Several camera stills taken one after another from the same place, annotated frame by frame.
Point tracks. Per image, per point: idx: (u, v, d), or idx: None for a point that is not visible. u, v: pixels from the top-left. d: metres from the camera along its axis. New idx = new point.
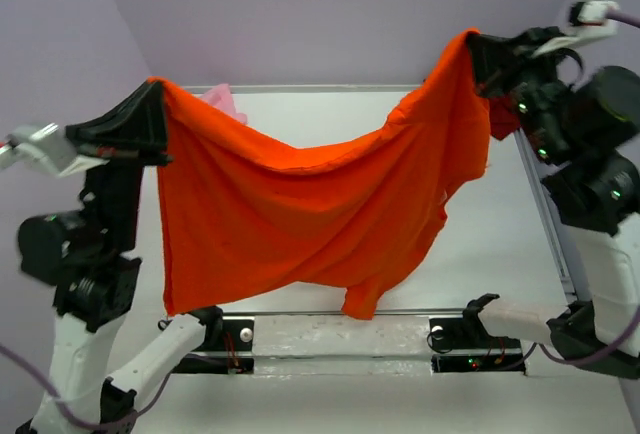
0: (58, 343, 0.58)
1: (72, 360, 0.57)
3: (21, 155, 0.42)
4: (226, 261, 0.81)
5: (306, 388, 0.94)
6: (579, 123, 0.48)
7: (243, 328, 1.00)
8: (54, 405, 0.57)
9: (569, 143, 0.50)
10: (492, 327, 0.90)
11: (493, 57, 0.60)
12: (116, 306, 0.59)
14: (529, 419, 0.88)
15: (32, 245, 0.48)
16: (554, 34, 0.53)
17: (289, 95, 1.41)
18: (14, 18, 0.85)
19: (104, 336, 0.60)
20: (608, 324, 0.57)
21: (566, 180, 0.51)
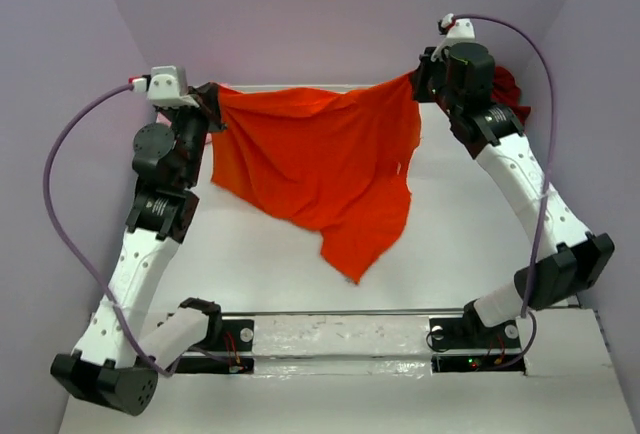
0: (124, 256, 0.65)
1: (138, 265, 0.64)
3: (155, 86, 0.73)
4: (257, 169, 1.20)
5: (305, 388, 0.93)
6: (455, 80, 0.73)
7: (243, 328, 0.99)
8: (112, 313, 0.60)
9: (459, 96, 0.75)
10: (490, 321, 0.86)
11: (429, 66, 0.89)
12: (182, 226, 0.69)
14: (530, 419, 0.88)
15: (151, 137, 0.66)
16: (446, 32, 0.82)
17: None
18: (11, 19, 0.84)
19: (164, 257, 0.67)
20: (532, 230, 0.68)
21: (458, 119, 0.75)
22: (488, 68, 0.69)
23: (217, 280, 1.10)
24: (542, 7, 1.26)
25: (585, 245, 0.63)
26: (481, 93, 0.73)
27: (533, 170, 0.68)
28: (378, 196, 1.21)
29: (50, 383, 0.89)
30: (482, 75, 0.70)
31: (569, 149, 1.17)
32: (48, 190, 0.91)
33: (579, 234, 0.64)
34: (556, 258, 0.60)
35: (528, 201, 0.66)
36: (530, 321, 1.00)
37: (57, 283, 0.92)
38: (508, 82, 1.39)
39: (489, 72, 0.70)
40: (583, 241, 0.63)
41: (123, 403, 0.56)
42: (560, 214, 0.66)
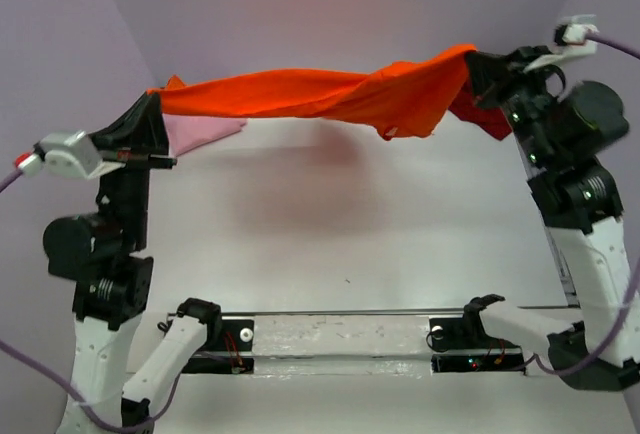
0: (79, 347, 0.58)
1: (96, 361, 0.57)
3: (49, 163, 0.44)
4: None
5: (305, 388, 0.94)
6: (563, 133, 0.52)
7: (243, 327, 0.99)
8: (81, 411, 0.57)
9: (554, 148, 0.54)
10: (490, 328, 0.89)
11: (486, 69, 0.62)
12: (136, 303, 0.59)
14: (530, 420, 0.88)
15: (63, 239, 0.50)
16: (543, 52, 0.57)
17: None
18: (13, 19, 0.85)
19: (125, 338, 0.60)
20: (594, 333, 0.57)
21: (546, 182, 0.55)
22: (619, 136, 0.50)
23: (217, 281, 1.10)
24: (542, 8, 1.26)
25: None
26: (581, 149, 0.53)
27: (621, 268, 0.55)
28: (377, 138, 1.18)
29: (49, 384, 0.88)
30: (607, 143, 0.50)
31: None
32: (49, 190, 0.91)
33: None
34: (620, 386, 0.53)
35: (606, 307, 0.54)
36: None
37: (56, 283, 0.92)
38: None
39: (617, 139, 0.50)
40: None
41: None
42: (634, 324, 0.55)
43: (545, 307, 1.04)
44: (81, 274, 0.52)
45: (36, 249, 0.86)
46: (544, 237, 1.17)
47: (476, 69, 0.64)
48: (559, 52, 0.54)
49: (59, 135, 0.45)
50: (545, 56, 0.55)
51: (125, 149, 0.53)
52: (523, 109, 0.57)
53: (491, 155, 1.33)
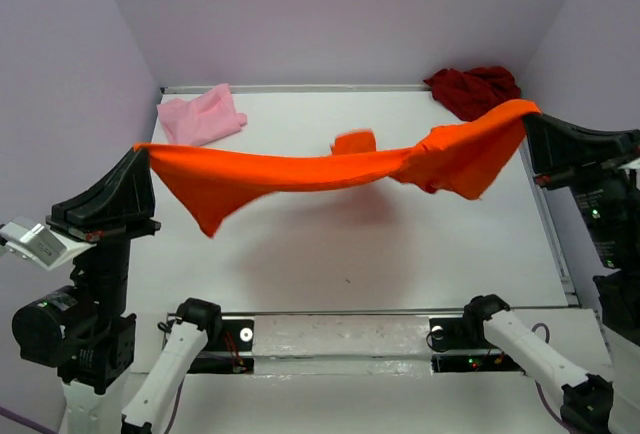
0: (71, 406, 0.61)
1: (87, 418, 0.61)
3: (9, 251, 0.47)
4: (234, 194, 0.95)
5: (306, 388, 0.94)
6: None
7: (243, 328, 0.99)
8: None
9: (633, 258, 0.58)
10: (494, 337, 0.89)
11: (561, 149, 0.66)
12: (119, 364, 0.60)
14: (531, 419, 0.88)
15: (32, 329, 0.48)
16: (636, 142, 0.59)
17: (291, 96, 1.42)
18: (16, 20, 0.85)
19: (115, 391, 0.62)
20: (624, 423, 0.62)
21: (622, 297, 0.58)
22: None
23: (217, 280, 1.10)
24: (542, 8, 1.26)
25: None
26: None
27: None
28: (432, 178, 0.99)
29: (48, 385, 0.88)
30: None
31: None
32: (49, 190, 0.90)
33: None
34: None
35: None
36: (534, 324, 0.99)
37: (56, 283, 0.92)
38: (508, 81, 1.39)
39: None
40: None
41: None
42: None
43: (544, 306, 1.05)
44: (59, 359, 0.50)
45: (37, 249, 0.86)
46: (544, 237, 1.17)
47: (540, 141, 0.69)
48: None
49: (22, 225, 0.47)
50: None
51: (98, 227, 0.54)
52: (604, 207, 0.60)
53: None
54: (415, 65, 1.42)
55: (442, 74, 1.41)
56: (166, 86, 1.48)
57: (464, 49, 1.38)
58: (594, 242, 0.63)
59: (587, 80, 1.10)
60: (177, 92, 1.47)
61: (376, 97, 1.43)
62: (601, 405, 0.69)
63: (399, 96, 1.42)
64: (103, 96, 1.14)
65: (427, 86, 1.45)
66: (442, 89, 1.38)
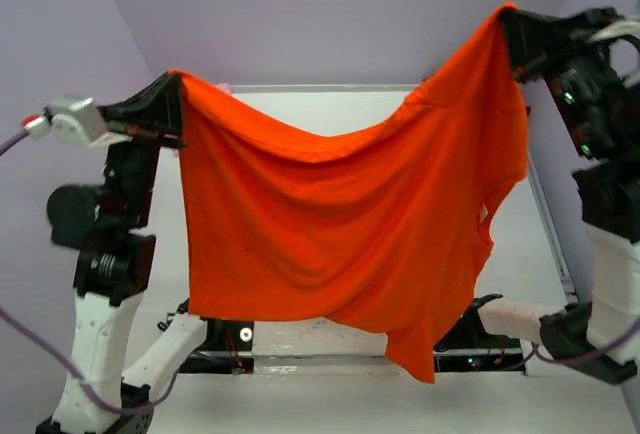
0: (81, 324, 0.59)
1: (96, 337, 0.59)
3: (56, 127, 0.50)
4: (252, 269, 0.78)
5: (306, 387, 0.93)
6: (630, 121, 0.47)
7: (243, 328, 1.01)
8: (79, 388, 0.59)
9: (614, 139, 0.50)
10: (490, 325, 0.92)
11: (533, 39, 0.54)
12: (138, 279, 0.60)
14: (531, 418, 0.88)
15: (65, 203, 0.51)
16: (611, 16, 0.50)
17: (286, 97, 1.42)
18: (17, 24, 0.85)
19: (126, 318, 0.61)
20: (603, 331, 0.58)
21: (601, 179, 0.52)
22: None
23: None
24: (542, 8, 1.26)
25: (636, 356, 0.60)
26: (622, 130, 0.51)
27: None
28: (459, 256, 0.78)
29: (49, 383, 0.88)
30: None
31: (569, 150, 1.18)
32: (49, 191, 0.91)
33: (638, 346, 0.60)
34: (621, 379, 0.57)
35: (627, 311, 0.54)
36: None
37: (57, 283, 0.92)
38: None
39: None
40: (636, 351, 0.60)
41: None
42: None
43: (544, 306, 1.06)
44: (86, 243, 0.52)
45: (40, 250, 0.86)
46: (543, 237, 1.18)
47: (515, 37, 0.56)
48: (634, 21, 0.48)
49: (69, 101, 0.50)
50: (619, 23, 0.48)
51: (135, 125, 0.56)
52: (580, 89, 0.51)
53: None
54: (415, 66, 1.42)
55: None
56: None
57: None
58: (570, 132, 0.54)
59: None
60: None
61: (377, 96, 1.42)
62: (580, 317, 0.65)
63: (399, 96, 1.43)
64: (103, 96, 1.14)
65: None
66: None
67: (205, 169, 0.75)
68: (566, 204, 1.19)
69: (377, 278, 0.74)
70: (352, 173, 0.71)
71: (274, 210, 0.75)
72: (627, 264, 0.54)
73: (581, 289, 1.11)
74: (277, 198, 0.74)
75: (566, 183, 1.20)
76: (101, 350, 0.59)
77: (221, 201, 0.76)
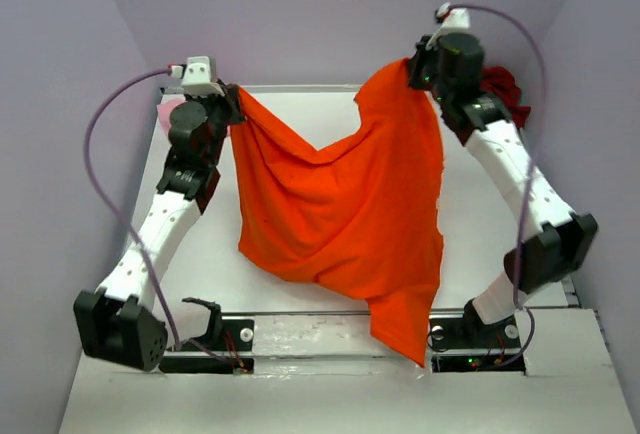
0: (153, 211, 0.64)
1: (164, 220, 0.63)
3: (189, 72, 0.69)
4: (267, 237, 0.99)
5: (306, 387, 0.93)
6: (447, 69, 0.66)
7: (243, 328, 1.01)
8: (138, 258, 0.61)
9: (453, 91, 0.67)
10: (485, 315, 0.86)
11: (421, 62, 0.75)
12: (206, 193, 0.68)
14: (530, 419, 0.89)
15: (186, 112, 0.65)
16: (442, 18, 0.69)
17: (288, 97, 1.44)
18: (15, 23, 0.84)
19: (188, 219, 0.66)
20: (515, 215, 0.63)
21: (447, 106, 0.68)
22: (475, 59, 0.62)
23: (216, 279, 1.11)
24: (542, 7, 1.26)
25: (568, 223, 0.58)
26: (470, 84, 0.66)
27: (520, 155, 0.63)
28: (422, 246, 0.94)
29: (50, 382, 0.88)
30: (472, 67, 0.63)
31: (569, 150, 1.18)
32: (48, 192, 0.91)
33: (563, 212, 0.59)
34: (538, 240, 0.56)
35: (515, 183, 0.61)
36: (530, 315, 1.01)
37: (56, 282, 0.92)
38: (508, 81, 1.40)
39: (477, 63, 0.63)
40: (567, 219, 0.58)
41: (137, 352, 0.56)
42: (545, 194, 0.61)
43: (544, 306, 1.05)
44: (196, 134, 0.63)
45: (37, 250, 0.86)
46: None
47: (409, 63, 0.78)
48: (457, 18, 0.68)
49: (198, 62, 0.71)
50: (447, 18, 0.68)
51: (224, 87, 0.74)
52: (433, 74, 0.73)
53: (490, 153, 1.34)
54: None
55: None
56: (166, 86, 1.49)
57: None
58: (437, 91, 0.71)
59: (586, 81, 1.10)
60: (177, 91, 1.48)
61: None
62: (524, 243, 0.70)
63: None
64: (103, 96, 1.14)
65: None
66: None
67: (242, 159, 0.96)
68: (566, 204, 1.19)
69: (352, 252, 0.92)
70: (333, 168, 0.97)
71: (285, 190, 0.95)
72: (492, 160, 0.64)
73: (580, 289, 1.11)
74: (287, 183, 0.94)
75: (566, 183, 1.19)
76: (167, 231, 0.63)
77: (252, 184, 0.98)
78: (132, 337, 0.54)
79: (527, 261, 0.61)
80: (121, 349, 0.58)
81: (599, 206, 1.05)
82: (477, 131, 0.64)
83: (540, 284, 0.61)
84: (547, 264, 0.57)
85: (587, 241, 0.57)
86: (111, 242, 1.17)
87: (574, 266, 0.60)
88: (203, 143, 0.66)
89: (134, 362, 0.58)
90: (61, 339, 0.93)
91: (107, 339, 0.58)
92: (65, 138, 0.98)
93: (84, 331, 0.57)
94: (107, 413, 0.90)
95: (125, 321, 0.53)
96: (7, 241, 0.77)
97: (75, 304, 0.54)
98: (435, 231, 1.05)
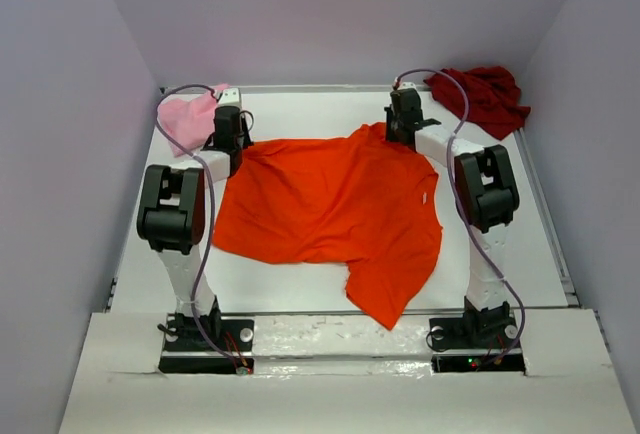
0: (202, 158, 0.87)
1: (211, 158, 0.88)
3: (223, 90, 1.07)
4: (263, 222, 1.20)
5: (306, 388, 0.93)
6: (399, 104, 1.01)
7: (243, 328, 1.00)
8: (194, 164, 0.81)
9: (405, 119, 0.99)
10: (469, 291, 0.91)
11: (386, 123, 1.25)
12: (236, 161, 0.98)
14: (529, 419, 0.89)
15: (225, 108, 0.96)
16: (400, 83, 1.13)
17: (289, 97, 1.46)
18: (15, 24, 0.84)
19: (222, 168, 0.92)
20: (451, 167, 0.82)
21: (401, 128, 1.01)
22: (412, 95, 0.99)
23: (216, 279, 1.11)
24: (542, 8, 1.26)
25: (484, 152, 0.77)
26: (415, 114, 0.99)
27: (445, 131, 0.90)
28: (400, 234, 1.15)
29: (50, 381, 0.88)
30: (411, 99, 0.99)
31: (568, 150, 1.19)
32: (48, 192, 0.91)
33: (479, 148, 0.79)
34: (459, 160, 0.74)
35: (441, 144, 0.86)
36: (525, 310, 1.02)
37: (57, 282, 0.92)
38: (508, 81, 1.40)
39: (415, 98, 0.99)
40: (483, 152, 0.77)
41: (191, 203, 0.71)
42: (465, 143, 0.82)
43: (544, 306, 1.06)
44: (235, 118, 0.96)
45: (37, 251, 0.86)
46: (542, 237, 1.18)
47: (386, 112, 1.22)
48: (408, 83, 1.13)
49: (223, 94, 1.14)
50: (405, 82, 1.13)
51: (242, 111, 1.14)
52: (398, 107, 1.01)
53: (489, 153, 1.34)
54: (414, 66, 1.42)
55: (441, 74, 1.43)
56: (166, 87, 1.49)
57: (463, 50, 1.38)
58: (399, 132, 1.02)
59: (585, 81, 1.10)
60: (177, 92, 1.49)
61: (375, 97, 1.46)
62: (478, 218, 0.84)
63: None
64: (103, 96, 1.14)
65: (426, 86, 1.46)
66: (442, 89, 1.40)
67: (250, 163, 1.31)
68: (565, 204, 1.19)
69: (335, 234, 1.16)
70: (320, 170, 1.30)
71: (282, 183, 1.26)
72: (431, 144, 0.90)
73: (580, 289, 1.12)
74: (284, 179, 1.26)
75: (565, 183, 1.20)
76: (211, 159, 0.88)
77: (254, 183, 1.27)
78: (190, 189, 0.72)
79: (463, 192, 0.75)
80: (172, 214, 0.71)
81: (599, 206, 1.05)
82: (416, 132, 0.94)
83: (480, 210, 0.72)
84: (472, 180, 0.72)
85: (499, 155, 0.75)
86: (111, 242, 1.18)
87: (505, 192, 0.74)
88: (235, 127, 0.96)
89: (181, 224, 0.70)
90: (62, 339, 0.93)
91: (161, 209, 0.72)
92: (65, 139, 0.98)
93: (147, 194, 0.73)
94: (107, 412, 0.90)
95: (189, 174, 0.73)
96: (7, 241, 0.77)
97: (148, 168, 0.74)
98: (426, 224, 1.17)
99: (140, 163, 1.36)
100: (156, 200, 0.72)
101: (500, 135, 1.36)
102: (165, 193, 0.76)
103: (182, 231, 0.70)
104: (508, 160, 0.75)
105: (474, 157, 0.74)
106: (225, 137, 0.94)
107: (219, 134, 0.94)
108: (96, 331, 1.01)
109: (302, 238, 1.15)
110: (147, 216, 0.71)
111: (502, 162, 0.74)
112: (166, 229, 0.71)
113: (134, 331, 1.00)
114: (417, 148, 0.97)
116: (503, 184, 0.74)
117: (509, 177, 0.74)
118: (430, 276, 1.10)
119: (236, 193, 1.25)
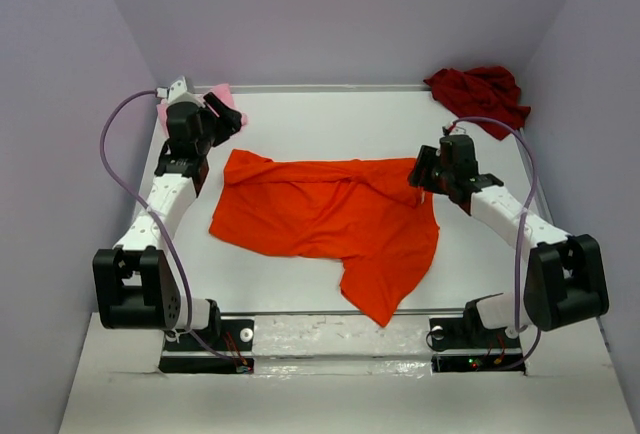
0: (157, 188, 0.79)
1: (169, 189, 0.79)
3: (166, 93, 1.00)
4: (260, 215, 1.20)
5: (306, 387, 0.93)
6: (447, 156, 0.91)
7: (243, 328, 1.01)
8: (147, 220, 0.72)
9: (456, 177, 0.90)
10: (490, 318, 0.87)
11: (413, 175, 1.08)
12: (200, 182, 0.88)
14: (528, 418, 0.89)
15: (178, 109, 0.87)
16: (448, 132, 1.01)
17: (289, 98, 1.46)
18: (13, 23, 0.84)
19: (185, 194, 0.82)
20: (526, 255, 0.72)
21: (450, 186, 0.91)
22: (466, 146, 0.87)
23: (217, 279, 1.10)
24: (543, 6, 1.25)
25: (568, 242, 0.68)
26: (469, 167, 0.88)
27: (511, 200, 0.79)
28: (395, 235, 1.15)
29: (49, 382, 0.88)
30: (465, 152, 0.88)
31: (570, 151, 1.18)
32: (46, 191, 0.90)
33: (560, 235, 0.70)
34: (536, 252, 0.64)
35: (510, 220, 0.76)
36: (537, 330, 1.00)
37: (56, 283, 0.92)
38: (508, 81, 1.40)
39: (469, 149, 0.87)
40: (565, 241, 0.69)
41: (158, 298, 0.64)
42: (539, 225, 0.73)
43: None
44: (193, 120, 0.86)
45: (35, 250, 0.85)
46: None
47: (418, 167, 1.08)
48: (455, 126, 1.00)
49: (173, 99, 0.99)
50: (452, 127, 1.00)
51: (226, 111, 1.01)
52: (451, 158, 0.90)
53: (498, 161, 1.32)
54: (414, 66, 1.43)
55: (441, 74, 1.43)
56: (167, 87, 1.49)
57: (463, 49, 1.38)
58: (449, 190, 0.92)
59: (586, 81, 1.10)
60: None
61: (375, 97, 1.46)
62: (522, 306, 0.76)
63: (397, 99, 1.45)
64: (102, 96, 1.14)
65: (426, 85, 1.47)
66: (442, 89, 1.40)
67: (249, 157, 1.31)
68: (566, 204, 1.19)
69: (332, 230, 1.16)
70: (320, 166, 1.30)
71: (280, 176, 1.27)
72: (493, 212, 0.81)
73: None
74: (283, 173, 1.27)
75: (567, 183, 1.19)
76: (170, 200, 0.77)
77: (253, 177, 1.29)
78: (152, 282, 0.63)
79: (536, 290, 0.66)
80: (140, 304, 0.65)
81: (600, 207, 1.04)
82: (474, 193, 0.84)
83: (559, 317, 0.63)
84: (555, 284, 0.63)
85: (583, 252, 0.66)
86: (112, 242, 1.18)
87: (592, 295, 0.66)
88: (194, 131, 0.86)
89: (153, 316, 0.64)
90: (62, 338, 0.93)
91: (124, 300, 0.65)
92: (65, 138, 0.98)
93: (104, 288, 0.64)
94: (106, 412, 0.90)
95: (146, 261, 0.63)
96: (6, 239, 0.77)
97: (97, 259, 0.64)
98: (421, 225, 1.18)
99: (141, 165, 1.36)
100: (116, 294, 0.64)
101: (499, 135, 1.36)
102: (123, 273, 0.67)
103: (156, 322, 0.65)
104: (599, 257, 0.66)
105: (557, 253, 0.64)
106: (184, 142, 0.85)
107: (176, 141, 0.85)
108: (96, 331, 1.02)
109: (300, 233, 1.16)
110: (111, 312, 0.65)
111: (590, 257, 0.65)
112: (138, 323, 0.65)
113: (134, 333, 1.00)
114: (474, 211, 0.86)
116: (590, 286, 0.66)
117: (599, 279, 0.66)
118: (425, 275, 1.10)
119: (235, 186, 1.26)
